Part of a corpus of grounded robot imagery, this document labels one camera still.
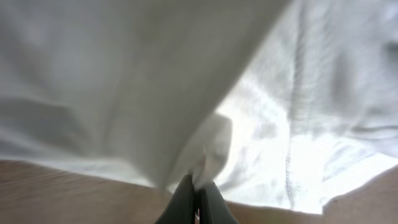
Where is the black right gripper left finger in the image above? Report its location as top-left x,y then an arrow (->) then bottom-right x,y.
155,175 -> 196,224

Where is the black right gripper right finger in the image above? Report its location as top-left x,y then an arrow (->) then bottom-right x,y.
198,183 -> 239,224

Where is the white t-shirt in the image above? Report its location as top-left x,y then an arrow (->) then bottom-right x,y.
1,0 -> 397,214

